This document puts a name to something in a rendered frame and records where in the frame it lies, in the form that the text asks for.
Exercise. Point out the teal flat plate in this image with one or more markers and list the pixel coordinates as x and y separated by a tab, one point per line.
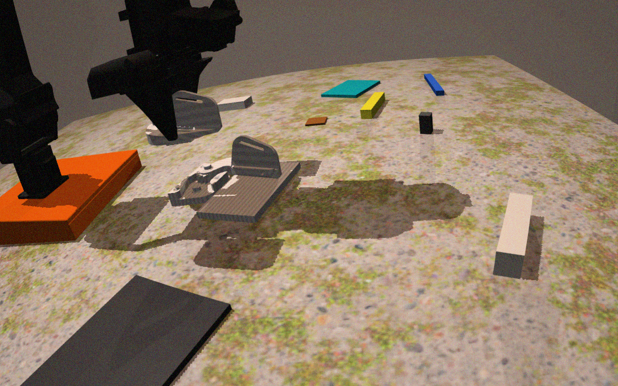
351	89

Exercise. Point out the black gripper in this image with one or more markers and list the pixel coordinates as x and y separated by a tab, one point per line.
150	80

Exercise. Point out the blue rectangular bar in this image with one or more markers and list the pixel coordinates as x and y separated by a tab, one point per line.
435	86

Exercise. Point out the yellow rectangular bar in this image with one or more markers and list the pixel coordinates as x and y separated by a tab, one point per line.
370	108

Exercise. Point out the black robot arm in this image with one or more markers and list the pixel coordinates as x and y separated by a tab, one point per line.
28	110

